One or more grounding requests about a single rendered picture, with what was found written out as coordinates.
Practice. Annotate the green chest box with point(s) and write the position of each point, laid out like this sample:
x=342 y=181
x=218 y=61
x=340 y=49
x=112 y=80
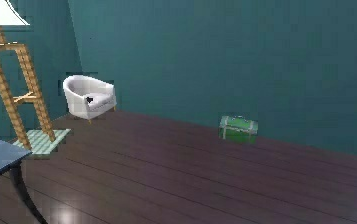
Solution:
x=238 y=129

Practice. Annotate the small black object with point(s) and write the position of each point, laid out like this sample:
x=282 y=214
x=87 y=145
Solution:
x=89 y=99

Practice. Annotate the white tub armchair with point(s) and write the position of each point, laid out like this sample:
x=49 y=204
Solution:
x=82 y=93

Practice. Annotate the pale green checked mat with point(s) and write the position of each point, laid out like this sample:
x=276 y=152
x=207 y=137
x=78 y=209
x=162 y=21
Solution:
x=46 y=141

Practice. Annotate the wooden tripod floor lamp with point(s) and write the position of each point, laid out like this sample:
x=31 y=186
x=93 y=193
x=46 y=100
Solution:
x=5 y=87

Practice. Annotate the dark glass top table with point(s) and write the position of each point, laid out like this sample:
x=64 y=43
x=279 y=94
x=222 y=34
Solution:
x=1 y=160

